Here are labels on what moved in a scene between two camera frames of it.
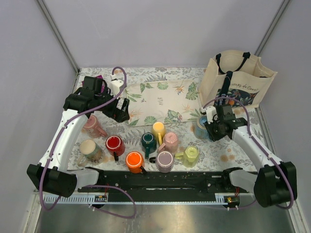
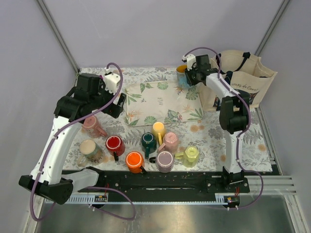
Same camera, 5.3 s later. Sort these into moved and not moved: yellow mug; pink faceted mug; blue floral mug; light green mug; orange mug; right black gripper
Moved: right black gripper; blue floral mug
Not moved: yellow mug; orange mug; pink faceted mug; light green mug
